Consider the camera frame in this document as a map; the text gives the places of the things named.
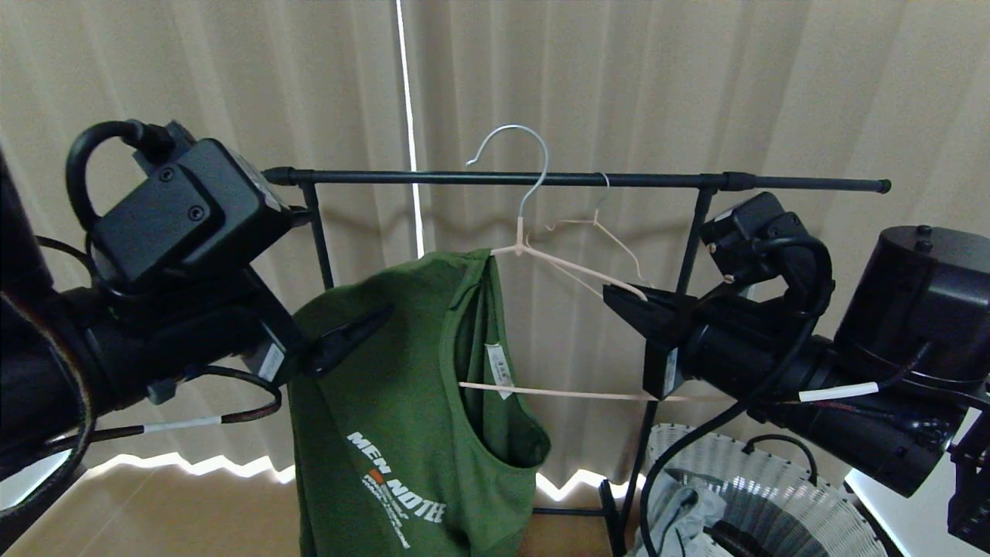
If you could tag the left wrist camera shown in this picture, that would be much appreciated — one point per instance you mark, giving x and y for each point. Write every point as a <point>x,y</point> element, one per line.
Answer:
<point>193,209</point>

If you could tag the pink clothes hanger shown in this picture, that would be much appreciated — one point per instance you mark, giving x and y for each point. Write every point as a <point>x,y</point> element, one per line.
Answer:
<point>520,236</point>
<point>619,248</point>

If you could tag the white laundry basket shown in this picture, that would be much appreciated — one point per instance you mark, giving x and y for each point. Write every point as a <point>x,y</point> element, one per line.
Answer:
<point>812,526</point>

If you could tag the pale grey garment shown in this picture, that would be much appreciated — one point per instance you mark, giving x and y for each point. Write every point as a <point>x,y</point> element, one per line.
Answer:
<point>681,518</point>

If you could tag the beige curtain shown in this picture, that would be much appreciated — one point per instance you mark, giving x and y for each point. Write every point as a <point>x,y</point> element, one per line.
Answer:
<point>696,93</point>

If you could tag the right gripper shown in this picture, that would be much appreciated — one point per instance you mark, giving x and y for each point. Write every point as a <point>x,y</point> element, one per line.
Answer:
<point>719,356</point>

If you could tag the black clothes rack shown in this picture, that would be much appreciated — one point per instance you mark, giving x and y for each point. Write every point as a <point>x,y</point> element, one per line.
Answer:
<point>464,177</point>

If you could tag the green sleeveless shirt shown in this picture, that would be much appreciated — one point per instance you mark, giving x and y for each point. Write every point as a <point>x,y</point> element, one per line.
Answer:
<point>387,387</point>

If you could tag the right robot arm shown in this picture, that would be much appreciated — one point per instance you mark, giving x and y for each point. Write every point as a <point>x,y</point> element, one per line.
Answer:
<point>913,309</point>

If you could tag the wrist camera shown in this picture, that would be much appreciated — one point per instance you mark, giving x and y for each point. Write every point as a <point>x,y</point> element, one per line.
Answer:
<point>754,232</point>
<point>193,209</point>

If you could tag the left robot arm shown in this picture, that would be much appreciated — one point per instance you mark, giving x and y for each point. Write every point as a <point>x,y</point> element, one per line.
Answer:
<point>31,371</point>

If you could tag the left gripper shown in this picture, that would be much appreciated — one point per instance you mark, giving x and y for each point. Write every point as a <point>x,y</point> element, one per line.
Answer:
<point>178,333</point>

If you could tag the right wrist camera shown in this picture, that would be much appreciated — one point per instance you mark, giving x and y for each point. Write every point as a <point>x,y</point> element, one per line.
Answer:
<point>754,232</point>

